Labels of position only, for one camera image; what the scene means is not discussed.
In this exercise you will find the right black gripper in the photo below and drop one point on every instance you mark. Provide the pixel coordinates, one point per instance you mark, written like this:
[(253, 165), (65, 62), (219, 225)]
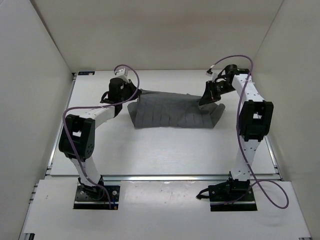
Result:
[(210, 95)]

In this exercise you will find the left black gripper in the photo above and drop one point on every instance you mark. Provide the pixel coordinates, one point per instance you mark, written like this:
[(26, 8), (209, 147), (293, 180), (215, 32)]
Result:
[(131, 86)]

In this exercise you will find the grey pleated skirt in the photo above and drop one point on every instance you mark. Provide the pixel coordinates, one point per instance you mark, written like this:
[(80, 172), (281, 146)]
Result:
[(154, 109)]

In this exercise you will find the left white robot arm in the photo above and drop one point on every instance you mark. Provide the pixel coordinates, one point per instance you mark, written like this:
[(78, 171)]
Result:
[(77, 139)]

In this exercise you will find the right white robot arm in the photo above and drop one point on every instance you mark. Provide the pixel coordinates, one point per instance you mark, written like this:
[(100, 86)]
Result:
[(253, 118)]

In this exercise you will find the left blue corner sticker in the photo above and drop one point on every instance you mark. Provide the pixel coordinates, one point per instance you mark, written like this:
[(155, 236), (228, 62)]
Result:
[(86, 73)]

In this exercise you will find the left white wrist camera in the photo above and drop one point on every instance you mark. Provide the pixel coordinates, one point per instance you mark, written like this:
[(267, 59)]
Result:
[(122, 73)]

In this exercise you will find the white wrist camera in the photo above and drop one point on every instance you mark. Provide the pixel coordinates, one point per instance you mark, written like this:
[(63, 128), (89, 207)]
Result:
[(122, 73), (210, 73)]

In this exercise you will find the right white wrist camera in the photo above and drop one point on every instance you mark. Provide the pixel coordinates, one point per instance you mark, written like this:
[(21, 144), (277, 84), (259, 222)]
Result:
[(210, 73)]

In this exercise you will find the aluminium front table rail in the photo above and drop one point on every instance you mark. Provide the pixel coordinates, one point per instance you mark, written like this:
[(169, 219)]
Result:
[(164, 178)]

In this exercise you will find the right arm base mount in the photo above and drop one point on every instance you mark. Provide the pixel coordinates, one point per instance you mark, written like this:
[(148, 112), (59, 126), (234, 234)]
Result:
[(230, 196)]

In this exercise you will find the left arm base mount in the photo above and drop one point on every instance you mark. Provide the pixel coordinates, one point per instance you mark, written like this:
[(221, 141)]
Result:
[(88, 200)]

